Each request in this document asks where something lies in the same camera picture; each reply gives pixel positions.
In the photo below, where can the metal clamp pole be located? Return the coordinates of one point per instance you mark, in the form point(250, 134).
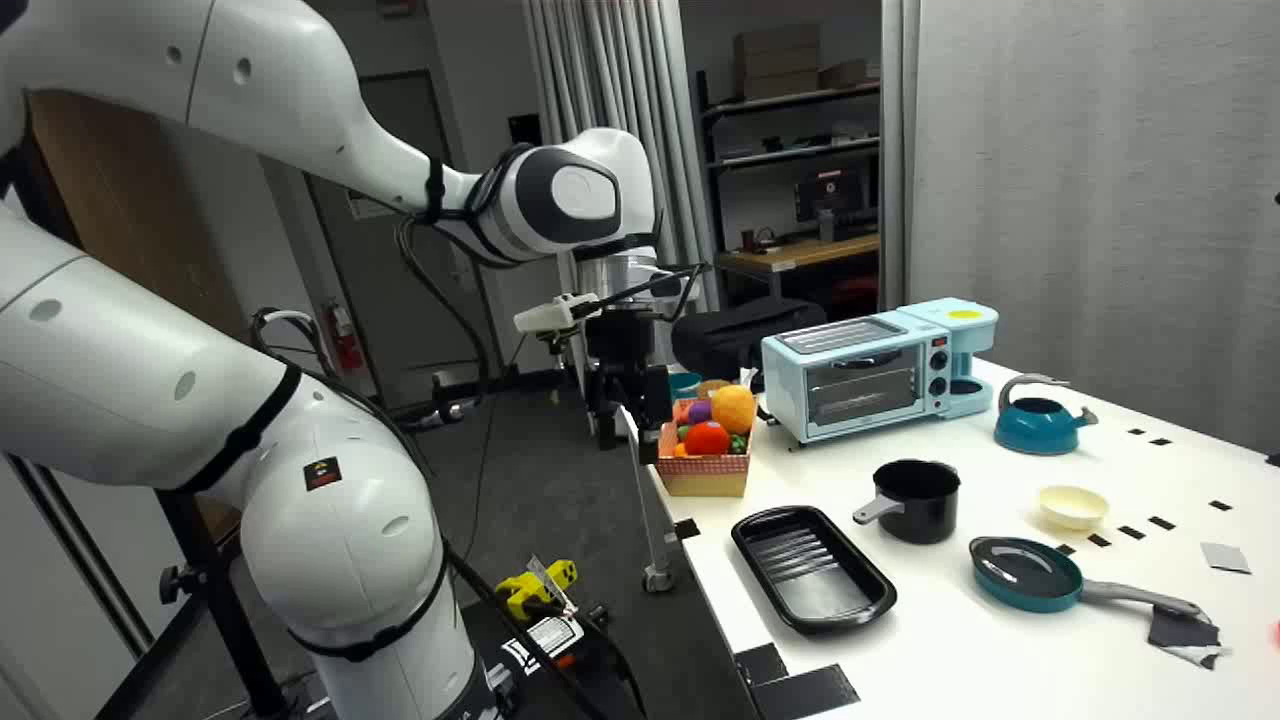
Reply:
point(652, 535)

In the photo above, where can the light blue toaster oven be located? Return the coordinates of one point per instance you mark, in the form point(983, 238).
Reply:
point(865, 373)

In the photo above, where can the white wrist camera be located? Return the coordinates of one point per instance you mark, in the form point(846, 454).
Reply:
point(552, 316)

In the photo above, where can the red fire extinguisher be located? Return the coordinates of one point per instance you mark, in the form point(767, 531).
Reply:
point(344, 345)

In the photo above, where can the cream bowl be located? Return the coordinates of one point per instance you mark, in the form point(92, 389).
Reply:
point(1075, 504)

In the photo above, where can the black controller box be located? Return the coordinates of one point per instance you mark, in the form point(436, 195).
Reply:
point(552, 646)

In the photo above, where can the teal frying pan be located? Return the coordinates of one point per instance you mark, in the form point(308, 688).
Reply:
point(1025, 595)

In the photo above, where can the cardboard box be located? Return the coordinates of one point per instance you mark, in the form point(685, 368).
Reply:
point(777, 60)

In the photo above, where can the yellow clamp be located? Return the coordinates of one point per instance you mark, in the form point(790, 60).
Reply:
point(536, 587)

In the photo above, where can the grey door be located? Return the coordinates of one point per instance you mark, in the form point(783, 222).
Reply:
point(386, 295)

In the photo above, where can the wooden fruit crate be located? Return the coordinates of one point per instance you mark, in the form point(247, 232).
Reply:
point(706, 473)

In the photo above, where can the black storage shelf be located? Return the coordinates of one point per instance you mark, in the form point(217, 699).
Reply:
point(786, 145)

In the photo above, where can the red toy tomato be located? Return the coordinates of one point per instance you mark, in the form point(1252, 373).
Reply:
point(706, 436)

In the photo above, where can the brown wooden cabinet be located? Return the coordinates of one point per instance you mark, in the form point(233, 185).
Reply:
point(122, 203)

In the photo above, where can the grey square pad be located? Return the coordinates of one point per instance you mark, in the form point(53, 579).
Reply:
point(1226, 556)

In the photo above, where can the purple toy fruit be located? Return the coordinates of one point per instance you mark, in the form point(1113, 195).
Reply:
point(696, 408)

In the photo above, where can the large black tape strip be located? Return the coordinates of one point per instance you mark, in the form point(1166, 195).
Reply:
point(800, 694)

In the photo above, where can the black bag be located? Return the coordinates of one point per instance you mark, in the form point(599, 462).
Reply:
point(746, 332)

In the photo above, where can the orange toy fruit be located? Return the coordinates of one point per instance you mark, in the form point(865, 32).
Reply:
point(735, 407)

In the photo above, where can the wooden workbench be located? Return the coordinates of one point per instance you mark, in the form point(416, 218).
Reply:
point(800, 252)

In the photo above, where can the teal cup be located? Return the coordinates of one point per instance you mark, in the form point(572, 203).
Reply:
point(682, 385)

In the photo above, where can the black pan lid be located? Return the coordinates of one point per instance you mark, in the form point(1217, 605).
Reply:
point(1025, 570)

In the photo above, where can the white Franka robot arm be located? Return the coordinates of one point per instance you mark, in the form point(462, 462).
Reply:
point(333, 535)

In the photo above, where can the white pleated curtain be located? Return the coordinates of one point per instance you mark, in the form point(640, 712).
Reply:
point(626, 80)

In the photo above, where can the black tripod stand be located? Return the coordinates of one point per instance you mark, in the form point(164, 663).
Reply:
point(201, 600)

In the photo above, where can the black ridged baking tray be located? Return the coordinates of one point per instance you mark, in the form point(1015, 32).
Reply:
point(807, 565)

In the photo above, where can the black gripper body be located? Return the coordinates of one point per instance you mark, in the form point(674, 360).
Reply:
point(626, 355)

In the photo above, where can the grey partition curtain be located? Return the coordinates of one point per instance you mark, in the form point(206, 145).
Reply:
point(1094, 203)

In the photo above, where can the black pot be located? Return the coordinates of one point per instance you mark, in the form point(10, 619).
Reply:
point(921, 500)

